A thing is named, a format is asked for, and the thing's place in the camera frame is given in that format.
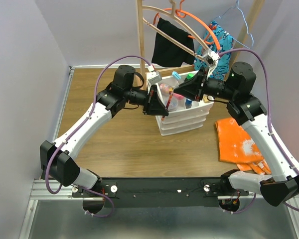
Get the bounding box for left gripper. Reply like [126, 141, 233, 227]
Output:
[124, 84, 169, 116]

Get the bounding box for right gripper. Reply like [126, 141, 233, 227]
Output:
[173, 66, 237, 102]

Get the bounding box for black green highlighter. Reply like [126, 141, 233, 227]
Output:
[184, 73, 194, 82]

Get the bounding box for blue cap clear tube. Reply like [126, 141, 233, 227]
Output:
[185, 99, 192, 109]

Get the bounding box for red pen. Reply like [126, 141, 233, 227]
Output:
[161, 89, 173, 121]

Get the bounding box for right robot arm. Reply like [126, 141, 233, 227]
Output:
[174, 62, 299, 207]

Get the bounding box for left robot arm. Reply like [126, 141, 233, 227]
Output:
[39, 65, 168, 197]

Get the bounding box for small yellow eraser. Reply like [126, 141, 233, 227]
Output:
[203, 96, 210, 103]

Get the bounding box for pink lid pencil tube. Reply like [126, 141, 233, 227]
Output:
[159, 83, 173, 96]

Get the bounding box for white plastic drawer organizer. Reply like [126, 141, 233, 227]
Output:
[155, 71, 213, 136]

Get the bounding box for wooden clothes rack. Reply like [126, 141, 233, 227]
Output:
[136, 0, 265, 78]

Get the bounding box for black shorts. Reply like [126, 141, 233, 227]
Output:
[151, 18, 195, 67]

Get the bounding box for blue fish print garment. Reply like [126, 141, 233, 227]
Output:
[203, 20, 234, 80]

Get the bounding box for orange plastic hanger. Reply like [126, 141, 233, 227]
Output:
[142, 0, 221, 60]

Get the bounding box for orange white tie-dye cloth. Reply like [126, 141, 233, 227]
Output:
[215, 118, 271, 175]

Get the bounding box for beige wooden hanger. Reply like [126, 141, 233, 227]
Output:
[138, 0, 220, 67]

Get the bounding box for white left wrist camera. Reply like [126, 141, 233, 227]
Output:
[146, 65, 162, 85]

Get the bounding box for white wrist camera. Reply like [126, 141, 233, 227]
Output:
[205, 48, 220, 77]
[146, 65, 162, 85]

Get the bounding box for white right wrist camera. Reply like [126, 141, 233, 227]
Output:
[205, 48, 220, 77]

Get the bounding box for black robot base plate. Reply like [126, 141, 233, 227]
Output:
[72, 177, 249, 213]

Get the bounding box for blue wire hanger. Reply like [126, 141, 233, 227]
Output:
[212, 0, 255, 49]

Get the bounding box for aluminium frame rails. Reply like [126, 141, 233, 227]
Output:
[18, 65, 299, 239]

